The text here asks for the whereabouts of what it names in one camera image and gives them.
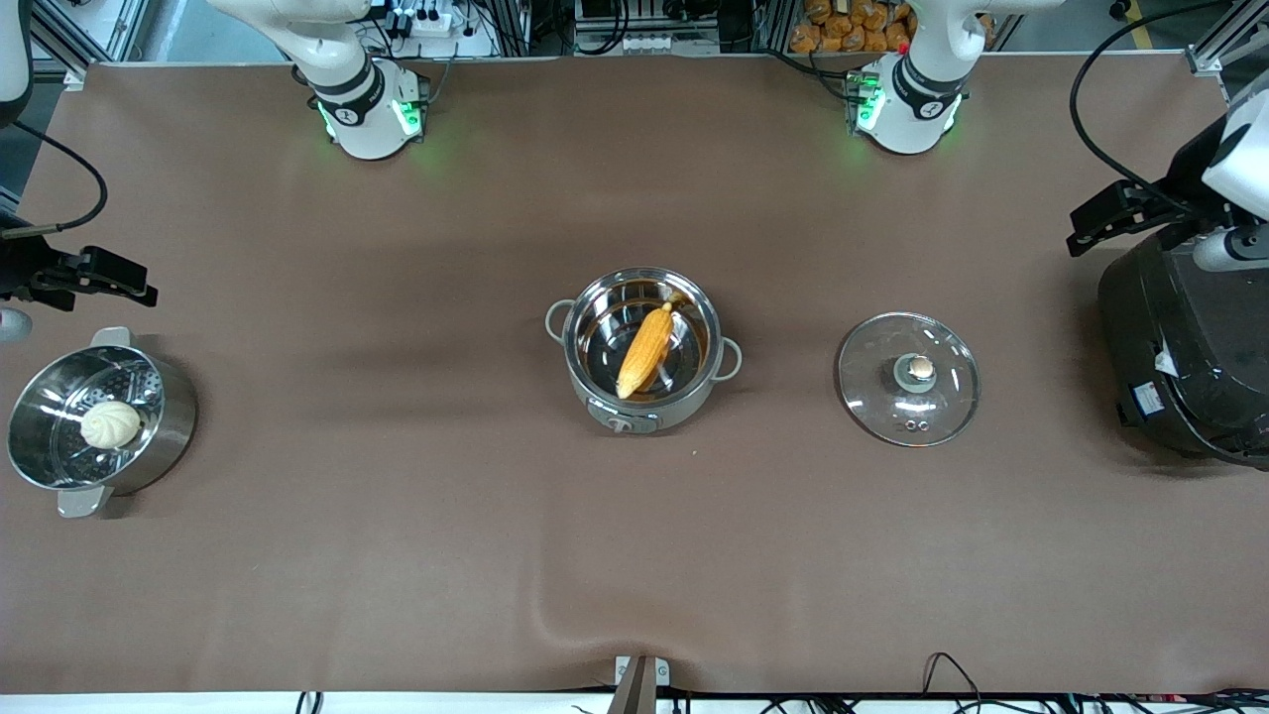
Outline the glass pot lid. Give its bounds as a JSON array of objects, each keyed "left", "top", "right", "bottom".
[{"left": 836, "top": 311, "right": 982, "bottom": 448}]

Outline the yellow corn cob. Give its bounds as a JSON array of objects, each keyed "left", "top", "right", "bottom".
[{"left": 615, "top": 292, "right": 689, "bottom": 401}]

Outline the stainless steel steamer pot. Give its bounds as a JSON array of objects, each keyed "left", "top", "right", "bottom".
[{"left": 5, "top": 326, "right": 199, "bottom": 520}]

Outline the grey electric cooking pot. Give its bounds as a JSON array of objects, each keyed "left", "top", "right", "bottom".
[{"left": 544, "top": 265, "right": 744, "bottom": 436}]

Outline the white steamed bun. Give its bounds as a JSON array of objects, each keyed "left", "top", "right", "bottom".
[{"left": 79, "top": 400, "right": 143, "bottom": 451}]

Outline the black round kitchen appliance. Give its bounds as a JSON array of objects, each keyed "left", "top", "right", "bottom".
[{"left": 1096, "top": 226, "right": 1269, "bottom": 470}]

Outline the bag of orange fruits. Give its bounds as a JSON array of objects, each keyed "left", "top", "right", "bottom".
[{"left": 789, "top": 0, "right": 915, "bottom": 55}]

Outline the white power strip with plugs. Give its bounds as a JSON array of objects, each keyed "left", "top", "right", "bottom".
[{"left": 382, "top": 0, "right": 499, "bottom": 59}]

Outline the brown table cover mat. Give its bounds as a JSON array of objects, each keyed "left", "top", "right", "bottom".
[{"left": 0, "top": 50, "right": 1269, "bottom": 696}]

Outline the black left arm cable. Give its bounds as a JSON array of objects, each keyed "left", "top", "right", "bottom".
[{"left": 1068, "top": 0, "right": 1235, "bottom": 215}]

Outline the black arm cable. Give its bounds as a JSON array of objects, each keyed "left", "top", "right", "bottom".
[
  {"left": 0, "top": 119, "right": 109, "bottom": 240},
  {"left": 1068, "top": 0, "right": 1235, "bottom": 215}
]

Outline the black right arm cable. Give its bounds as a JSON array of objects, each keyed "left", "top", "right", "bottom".
[{"left": 0, "top": 119, "right": 109, "bottom": 240}]

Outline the aluminium frame profile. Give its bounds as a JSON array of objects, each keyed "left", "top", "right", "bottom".
[
  {"left": 28, "top": 0, "right": 152, "bottom": 92},
  {"left": 1184, "top": 0, "right": 1269, "bottom": 80}
]

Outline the thin black looped cable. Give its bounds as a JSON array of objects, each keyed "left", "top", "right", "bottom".
[{"left": 922, "top": 652, "right": 984, "bottom": 707}]

